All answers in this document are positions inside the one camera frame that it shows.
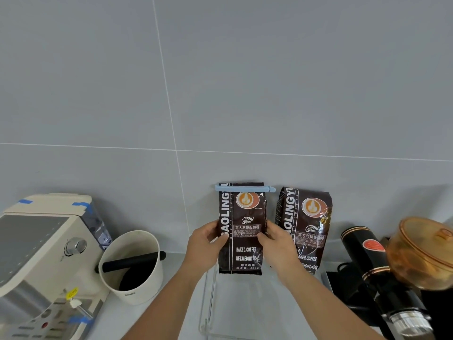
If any person's right hand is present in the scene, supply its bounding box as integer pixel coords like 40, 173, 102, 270
257, 220, 302, 284

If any black knock bar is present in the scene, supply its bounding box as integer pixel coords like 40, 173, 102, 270
94, 251, 167, 274

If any clear acrylic tray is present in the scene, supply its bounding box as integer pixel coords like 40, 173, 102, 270
199, 260, 333, 340

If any black coffee grinder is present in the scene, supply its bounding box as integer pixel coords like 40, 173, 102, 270
340, 226, 434, 337

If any amber grinder bean hopper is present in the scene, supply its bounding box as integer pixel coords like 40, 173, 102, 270
385, 217, 453, 291

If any person's left forearm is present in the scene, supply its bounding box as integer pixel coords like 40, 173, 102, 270
121, 263, 205, 340

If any cream espresso machine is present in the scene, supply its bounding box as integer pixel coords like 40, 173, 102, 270
0, 193, 113, 340

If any person's left hand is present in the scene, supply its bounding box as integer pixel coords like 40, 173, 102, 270
182, 220, 229, 275

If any person's right forearm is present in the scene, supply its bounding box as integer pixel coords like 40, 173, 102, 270
281, 266, 386, 340

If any light blue sealing clip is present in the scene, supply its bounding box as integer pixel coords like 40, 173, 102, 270
215, 185, 276, 193

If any clipped dark coffee bean bag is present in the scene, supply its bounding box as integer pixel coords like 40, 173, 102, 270
218, 181, 267, 276

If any white knock box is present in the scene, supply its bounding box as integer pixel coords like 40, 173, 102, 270
98, 230, 164, 306

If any sealed dark coffee bean bag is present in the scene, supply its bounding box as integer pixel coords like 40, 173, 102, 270
274, 187, 333, 274

